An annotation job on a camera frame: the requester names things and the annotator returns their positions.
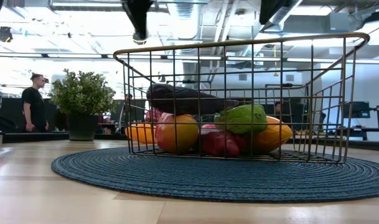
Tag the bright red chili pepper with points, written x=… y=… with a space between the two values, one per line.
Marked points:
x=221 y=143

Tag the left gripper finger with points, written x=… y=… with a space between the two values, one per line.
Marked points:
x=138 y=18

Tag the potted green plant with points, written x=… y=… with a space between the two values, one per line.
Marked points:
x=81 y=93

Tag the black monitor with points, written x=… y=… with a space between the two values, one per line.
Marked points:
x=357 y=109

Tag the dark purple eggplant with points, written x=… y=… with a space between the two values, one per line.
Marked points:
x=189 y=101

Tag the orange-yellow mango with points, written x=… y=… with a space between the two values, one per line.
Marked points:
x=141 y=133

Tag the green pepper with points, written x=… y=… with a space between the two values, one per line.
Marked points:
x=242 y=118

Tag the round blue woven placemat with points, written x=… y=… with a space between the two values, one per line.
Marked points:
x=176 y=180

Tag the black ceiling camera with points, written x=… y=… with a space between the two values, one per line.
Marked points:
x=4 y=34

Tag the red and yellow mango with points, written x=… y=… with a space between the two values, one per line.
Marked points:
x=176 y=133

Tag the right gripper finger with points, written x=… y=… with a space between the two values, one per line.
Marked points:
x=270 y=7

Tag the black desk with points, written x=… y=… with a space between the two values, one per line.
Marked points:
x=360 y=131

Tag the person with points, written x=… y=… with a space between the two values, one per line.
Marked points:
x=33 y=105
x=129 y=97
x=153 y=115
x=277 y=107

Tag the black room divider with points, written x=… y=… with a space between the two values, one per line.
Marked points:
x=12 y=112

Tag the grey ribbed ventilation duct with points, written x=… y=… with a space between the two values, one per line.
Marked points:
x=288 y=15

